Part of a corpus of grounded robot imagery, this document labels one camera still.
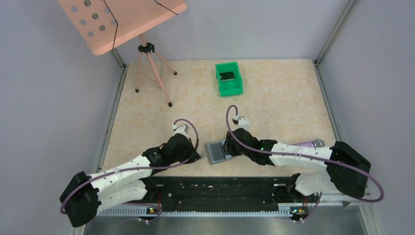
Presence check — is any grey card holder wallet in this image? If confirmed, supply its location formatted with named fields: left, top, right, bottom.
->
left=206, top=140, right=241, bottom=165

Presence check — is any black card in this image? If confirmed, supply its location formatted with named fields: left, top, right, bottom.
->
left=219, top=71, right=235, bottom=81

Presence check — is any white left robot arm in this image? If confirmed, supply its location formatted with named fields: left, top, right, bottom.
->
left=59, top=134, right=201, bottom=228

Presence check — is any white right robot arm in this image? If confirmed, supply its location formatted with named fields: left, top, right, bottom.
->
left=224, top=128, right=371, bottom=202

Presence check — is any green plastic bin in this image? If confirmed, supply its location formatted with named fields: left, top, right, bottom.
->
left=215, top=62, right=243, bottom=97

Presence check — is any pink music stand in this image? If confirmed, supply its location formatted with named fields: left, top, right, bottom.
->
left=58, top=0, right=187, bottom=107

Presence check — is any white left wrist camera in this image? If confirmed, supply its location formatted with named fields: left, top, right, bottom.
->
left=172, top=124, right=189, bottom=138

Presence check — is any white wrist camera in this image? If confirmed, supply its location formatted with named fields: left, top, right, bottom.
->
left=232, top=116, right=250, bottom=131
left=172, top=124, right=189, bottom=138

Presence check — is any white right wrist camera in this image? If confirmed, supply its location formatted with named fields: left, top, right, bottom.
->
left=232, top=116, right=250, bottom=131

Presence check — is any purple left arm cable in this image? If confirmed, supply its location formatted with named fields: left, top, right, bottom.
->
left=60, top=118, right=199, bottom=215

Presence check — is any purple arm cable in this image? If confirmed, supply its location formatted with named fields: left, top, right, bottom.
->
left=60, top=118, right=199, bottom=215
left=225, top=104, right=385, bottom=204

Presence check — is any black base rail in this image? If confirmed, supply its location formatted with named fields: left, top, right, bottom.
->
left=126, top=175, right=320, bottom=213

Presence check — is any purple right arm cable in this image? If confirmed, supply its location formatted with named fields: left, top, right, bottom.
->
left=225, top=104, right=385, bottom=204

